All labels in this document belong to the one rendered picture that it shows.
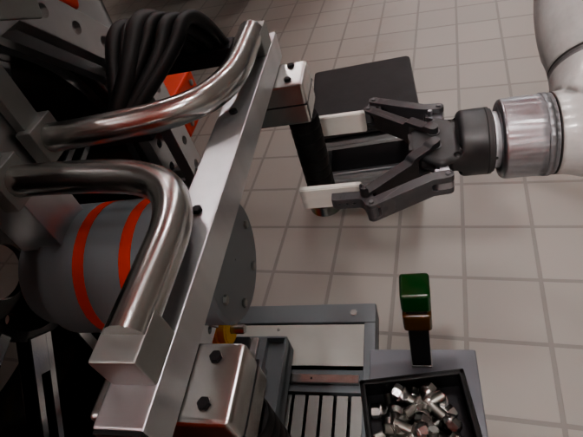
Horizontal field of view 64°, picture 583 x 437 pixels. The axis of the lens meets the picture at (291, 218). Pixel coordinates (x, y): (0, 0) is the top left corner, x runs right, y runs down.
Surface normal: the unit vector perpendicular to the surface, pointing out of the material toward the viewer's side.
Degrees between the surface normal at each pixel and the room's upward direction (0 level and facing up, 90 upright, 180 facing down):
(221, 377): 0
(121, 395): 0
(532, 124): 38
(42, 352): 90
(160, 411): 90
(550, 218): 0
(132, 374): 90
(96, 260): 34
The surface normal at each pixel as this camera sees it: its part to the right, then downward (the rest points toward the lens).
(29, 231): -0.13, 0.73
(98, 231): -0.26, -0.52
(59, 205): 0.96, -0.07
